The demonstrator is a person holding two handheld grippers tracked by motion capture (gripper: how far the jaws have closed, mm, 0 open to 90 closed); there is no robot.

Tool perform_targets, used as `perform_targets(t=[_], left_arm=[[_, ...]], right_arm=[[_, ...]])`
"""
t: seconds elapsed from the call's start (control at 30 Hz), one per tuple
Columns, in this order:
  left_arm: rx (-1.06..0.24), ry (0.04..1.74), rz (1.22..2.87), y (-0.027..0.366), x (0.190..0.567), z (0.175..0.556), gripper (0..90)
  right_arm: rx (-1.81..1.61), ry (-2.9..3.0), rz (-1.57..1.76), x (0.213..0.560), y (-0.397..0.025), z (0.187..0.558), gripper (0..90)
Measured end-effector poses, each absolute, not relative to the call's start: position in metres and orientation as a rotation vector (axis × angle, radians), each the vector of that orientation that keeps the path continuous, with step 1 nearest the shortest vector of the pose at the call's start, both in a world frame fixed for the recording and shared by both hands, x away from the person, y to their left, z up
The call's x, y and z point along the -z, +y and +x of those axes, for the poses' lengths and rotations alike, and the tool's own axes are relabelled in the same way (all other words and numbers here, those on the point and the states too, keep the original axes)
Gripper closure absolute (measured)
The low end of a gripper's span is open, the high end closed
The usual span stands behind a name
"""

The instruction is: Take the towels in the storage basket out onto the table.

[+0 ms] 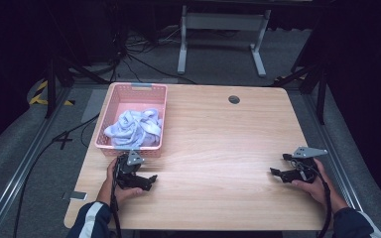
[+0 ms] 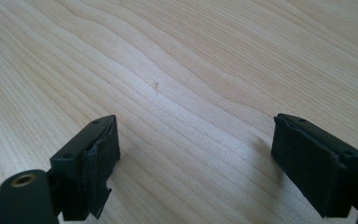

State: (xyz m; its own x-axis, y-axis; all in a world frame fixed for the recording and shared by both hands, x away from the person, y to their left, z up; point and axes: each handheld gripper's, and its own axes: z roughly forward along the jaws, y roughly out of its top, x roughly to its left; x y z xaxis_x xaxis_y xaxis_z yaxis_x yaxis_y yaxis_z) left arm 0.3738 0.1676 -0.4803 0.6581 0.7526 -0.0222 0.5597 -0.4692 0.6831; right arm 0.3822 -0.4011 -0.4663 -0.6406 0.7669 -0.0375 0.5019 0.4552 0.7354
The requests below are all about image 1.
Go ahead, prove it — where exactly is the grey tape patch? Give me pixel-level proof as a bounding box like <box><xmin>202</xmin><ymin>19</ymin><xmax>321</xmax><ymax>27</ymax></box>
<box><xmin>61</xmin><ymin>190</ymin><xmax>89</xmax><ymax>202</ymax></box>

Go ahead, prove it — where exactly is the bundle of black floor cables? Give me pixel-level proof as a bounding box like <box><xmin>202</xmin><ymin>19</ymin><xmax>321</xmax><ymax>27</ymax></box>
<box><xmin>107</xmin><ymin>28</ymin><xmax>199</xmax><ymax>85</ymax></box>

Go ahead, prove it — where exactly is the white printed towel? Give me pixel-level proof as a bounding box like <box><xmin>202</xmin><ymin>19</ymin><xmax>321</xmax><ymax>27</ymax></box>
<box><xmin>103</xmin><ymin>108</ymin><xmax>164</xmax><ymax>151</ymax></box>

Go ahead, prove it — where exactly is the aluminium floor rail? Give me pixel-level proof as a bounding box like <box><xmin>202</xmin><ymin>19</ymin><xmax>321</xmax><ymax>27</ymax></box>
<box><xmin>0</xmin><ymin>86</ymin><xmax>73</xmax><ymax>238</ymax></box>
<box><xmin>301</xmin><ymin>93</ymin><xmax>366</xmax><ymax>212</ymax></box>

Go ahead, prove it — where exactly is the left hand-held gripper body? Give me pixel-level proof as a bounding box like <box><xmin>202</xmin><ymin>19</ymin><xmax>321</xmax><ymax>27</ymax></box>
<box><xmin>113</xmin><ymin>149</ymin><xmax>149</xmax><ymax>190</ymax></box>

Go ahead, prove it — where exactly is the left hand-held gripper black cable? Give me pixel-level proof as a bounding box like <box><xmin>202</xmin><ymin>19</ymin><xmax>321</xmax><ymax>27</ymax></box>
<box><xmin>110</xmin><ymin>163</ymin><xmax>123</xmax><ymax>238</ymax></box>

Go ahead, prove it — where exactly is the grey metal table frame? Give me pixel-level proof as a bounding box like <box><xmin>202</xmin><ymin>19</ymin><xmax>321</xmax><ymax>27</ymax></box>
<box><xmin>177</xmin><ymin>4</ymin><xmax>273</xmax><ymax>79</ymax></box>

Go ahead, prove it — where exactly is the yellow and black floor tape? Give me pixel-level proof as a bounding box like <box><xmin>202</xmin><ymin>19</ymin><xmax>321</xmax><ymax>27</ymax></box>
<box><xmin>28</xmin><ymin>79</ymin><xmax>76</xmax><ymax>107</ymax></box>

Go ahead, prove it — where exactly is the grey floor plate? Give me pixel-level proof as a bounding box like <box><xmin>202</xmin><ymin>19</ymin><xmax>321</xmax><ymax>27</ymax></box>
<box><xmin>80</xmin><ymin>88</ymin><xmax>109</xmax><ymax>124</ymax></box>

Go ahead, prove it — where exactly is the hand-held gripper black cable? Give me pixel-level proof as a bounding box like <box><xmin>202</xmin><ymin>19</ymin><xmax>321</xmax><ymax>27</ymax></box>
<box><xmin>290</xmin><ymin>159</ymin><xmax>333</xmax><ymax>238</ymax></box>
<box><xmin>110</xmin><ymin>163</ymin><xmax>123</xmax><ymax>238</ymax></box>

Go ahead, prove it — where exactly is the person's right hand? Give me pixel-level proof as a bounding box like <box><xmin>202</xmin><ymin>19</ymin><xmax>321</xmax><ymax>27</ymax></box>
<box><xmin>291</xmin><ymin>158</ymin><xmax>340</xmax><ymax>213</ymax></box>

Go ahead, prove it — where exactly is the long black floor cable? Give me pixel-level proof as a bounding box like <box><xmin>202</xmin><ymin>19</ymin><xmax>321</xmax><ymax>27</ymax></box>
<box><xmin>12</xmin><ymin>113</ymin><xmax>101</xmax><ymax>238</ymax></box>

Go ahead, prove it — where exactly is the person's left hand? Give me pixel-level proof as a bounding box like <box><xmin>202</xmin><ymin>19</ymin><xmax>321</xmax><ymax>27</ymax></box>
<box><xmin>96</xmin><ymin>158</ymin><xmax>144</xmax><ymax>206</ymax></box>

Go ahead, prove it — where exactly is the pink plastic basket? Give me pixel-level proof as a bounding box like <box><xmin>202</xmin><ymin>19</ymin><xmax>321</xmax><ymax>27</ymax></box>
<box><xmin>94</xmin><ymin>82</ymin><xmax>169</xmax><ymax>159</ymax></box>

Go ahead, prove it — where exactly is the right hand-held gripper black cable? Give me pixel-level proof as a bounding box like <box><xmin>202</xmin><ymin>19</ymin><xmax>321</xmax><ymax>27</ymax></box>
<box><xmin>290</xmin><ymin>159</ymin><xmax>333</xmax><ymax>238</ymax></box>

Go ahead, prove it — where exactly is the black metal stand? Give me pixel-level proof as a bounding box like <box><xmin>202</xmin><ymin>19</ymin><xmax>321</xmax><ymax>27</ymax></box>
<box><xmin>44</xmin><ymin>54</ymin><xmax>111</xmax><ymax>120</ymax></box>
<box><xmin>272</xmin><ymin>60</ymin><xmax>329</xmax><ymax>126</ymax></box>

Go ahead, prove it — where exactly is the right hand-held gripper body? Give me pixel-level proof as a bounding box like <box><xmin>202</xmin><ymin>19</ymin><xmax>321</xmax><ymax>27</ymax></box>
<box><xmin>288</xmin><ymin>146</ymin><xmax>328</xmax><ymax>183</ymax></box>

